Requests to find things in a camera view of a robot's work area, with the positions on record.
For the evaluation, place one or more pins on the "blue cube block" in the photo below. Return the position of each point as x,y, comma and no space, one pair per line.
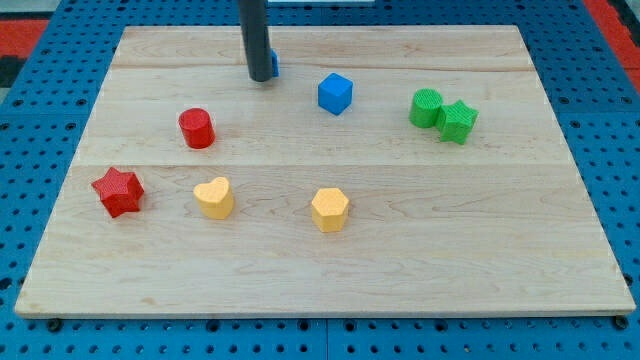
335,93

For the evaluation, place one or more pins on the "blue triangle block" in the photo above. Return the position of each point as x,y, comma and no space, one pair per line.
274,63

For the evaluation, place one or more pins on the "yellow hexagon block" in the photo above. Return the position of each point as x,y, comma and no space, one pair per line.
330,208

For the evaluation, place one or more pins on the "light wooden board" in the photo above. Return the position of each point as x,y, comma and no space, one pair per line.
501,226

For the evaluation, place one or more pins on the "yellow heart block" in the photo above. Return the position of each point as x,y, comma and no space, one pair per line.
215,198

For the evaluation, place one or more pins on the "green cylinder block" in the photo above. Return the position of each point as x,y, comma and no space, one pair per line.
425,107

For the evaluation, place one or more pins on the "red cylinder block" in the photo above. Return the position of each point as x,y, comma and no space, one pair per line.
197,128

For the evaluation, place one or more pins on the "green star block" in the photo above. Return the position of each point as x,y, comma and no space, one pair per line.
455,122

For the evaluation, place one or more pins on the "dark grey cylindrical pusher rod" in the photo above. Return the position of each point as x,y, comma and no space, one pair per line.
254,26

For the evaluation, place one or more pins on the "red star block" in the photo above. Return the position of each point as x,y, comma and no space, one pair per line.
119,192

